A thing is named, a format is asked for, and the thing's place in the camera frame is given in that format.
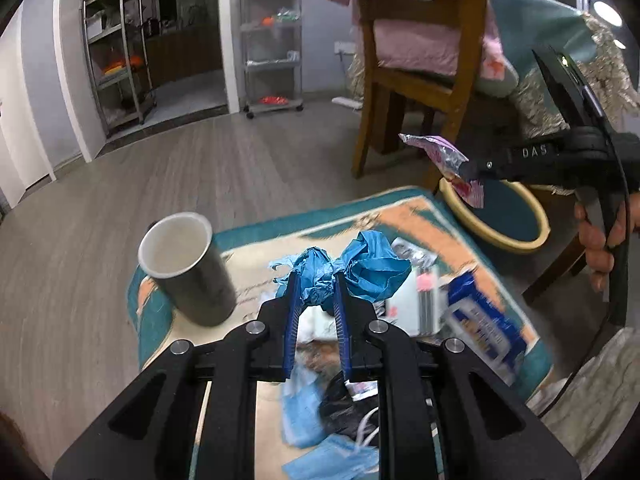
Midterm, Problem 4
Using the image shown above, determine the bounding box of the wooden chair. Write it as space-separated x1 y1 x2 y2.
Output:
352 0 488 191

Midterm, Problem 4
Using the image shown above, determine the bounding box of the metal shelf rack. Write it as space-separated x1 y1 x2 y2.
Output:
82 0 156 136

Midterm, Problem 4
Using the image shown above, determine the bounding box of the pink silver snack wrapper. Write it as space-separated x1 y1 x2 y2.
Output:
398 132 486 208

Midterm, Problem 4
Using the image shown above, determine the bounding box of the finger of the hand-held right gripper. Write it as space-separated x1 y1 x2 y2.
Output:
461 141 561 184

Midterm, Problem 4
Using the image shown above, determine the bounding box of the silver foil wrapper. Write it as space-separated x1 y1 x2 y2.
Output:
390 237 438 268

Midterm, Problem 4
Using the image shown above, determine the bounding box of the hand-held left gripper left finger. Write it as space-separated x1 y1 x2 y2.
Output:
52 272 303 480

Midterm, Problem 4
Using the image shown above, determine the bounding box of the teal bed cover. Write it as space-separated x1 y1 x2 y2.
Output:
475 0 601 101

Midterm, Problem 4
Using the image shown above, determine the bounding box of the dark wood cabinet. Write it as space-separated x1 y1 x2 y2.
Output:
145 22 223 83

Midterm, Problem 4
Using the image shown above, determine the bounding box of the blue paper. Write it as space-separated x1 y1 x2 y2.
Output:
268 230 412 311

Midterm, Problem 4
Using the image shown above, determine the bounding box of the teal bin with yellow rim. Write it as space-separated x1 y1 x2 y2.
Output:
437 175 551 256

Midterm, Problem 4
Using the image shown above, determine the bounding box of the blue white tissue packet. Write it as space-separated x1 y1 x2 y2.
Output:
440 267 531 386

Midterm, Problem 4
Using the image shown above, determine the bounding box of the grey fuzzy cloth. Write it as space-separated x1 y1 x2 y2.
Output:
530 327 640 466

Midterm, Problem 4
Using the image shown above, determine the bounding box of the person's right hand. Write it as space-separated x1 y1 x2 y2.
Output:
574 201 615 293

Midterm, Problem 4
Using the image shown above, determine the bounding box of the teal orange printed mat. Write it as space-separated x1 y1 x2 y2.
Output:
127 186 556 480

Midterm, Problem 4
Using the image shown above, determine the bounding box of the white door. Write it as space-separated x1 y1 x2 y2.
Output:
0 15 56 196

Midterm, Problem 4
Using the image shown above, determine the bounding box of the beige floral cloth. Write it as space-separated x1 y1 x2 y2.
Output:
515 12 640 136

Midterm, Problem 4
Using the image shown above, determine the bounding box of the pink seat cushion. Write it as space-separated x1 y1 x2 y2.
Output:
372 0 501 81

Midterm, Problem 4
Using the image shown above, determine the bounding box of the white packet with pink label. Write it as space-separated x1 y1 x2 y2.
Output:
385 262 443 336

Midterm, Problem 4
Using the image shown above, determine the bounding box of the black cup with white inside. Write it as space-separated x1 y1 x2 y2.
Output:
137 212 238 326

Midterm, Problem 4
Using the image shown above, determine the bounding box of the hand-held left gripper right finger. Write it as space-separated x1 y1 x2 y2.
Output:
333 273 582 480

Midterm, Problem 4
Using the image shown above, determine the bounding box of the white wheeled trolley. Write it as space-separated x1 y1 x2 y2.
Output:
237 0 306 120

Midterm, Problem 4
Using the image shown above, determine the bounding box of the black plastic bag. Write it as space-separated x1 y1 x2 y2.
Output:
320 377 386 448

